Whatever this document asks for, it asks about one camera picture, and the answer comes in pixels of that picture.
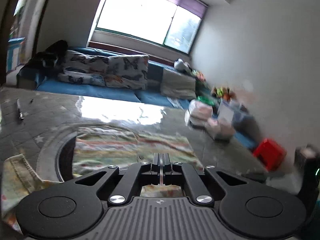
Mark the blue sofa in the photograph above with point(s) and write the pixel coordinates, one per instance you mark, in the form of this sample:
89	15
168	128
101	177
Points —
75	91

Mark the large butterfly print pillow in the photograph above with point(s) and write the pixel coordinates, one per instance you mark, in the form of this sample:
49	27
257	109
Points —
127	71

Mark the green printed garment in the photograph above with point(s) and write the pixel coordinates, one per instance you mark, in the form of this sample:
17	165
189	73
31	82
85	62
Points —
125	150

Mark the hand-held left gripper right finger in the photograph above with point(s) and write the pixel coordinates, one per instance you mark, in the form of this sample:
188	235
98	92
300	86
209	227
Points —
167	165

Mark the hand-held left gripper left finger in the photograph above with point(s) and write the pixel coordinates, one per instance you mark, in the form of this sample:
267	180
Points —
156	165

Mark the round black built-in cooktop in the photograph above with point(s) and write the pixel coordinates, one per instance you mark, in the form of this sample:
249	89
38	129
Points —
66	160

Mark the grey pillow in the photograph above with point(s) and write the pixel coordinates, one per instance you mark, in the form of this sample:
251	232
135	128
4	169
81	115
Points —
177	83

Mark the clear storage box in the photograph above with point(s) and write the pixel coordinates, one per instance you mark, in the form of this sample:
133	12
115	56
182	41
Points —
231	111

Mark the green-framed window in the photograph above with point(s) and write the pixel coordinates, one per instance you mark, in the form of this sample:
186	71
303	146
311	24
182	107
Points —
140	12

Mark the black marker pen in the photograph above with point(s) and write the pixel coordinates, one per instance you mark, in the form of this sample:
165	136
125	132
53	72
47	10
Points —
19	108

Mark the dark wooden door frame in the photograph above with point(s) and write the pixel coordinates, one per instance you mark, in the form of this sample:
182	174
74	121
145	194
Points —
41	22

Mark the red plastic stool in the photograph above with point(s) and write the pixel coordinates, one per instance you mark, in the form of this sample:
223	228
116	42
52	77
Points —
270	155

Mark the blue and white cabinet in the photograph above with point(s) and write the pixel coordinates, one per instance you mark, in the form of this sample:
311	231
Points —
15	55

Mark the green bowl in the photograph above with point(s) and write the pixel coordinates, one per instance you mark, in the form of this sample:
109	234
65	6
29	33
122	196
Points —
206	100

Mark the green and brown plush toys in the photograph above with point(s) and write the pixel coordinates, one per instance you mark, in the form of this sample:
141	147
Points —
223	93

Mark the colourful toy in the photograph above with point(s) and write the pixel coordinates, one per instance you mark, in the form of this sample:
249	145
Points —
198	75

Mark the white plush toy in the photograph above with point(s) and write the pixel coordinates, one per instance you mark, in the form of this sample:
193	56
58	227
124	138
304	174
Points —
182	65

